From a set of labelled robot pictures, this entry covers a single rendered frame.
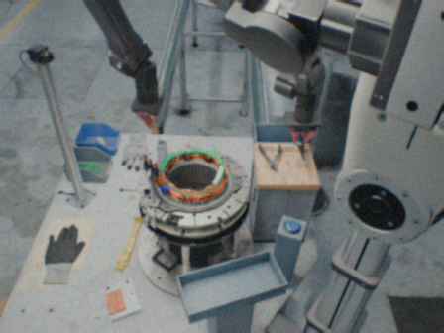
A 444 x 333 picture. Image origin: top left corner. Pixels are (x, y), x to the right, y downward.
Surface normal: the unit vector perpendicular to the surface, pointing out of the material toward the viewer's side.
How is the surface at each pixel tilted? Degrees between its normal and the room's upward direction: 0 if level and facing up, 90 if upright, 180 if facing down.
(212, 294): 0
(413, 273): 0
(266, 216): 90
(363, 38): 84
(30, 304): 0
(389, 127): 90
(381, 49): 95
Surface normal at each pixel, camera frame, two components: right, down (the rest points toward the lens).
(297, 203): 0.02, 0.68
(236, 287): 0.03, -0.74
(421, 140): -0.62, 0.51
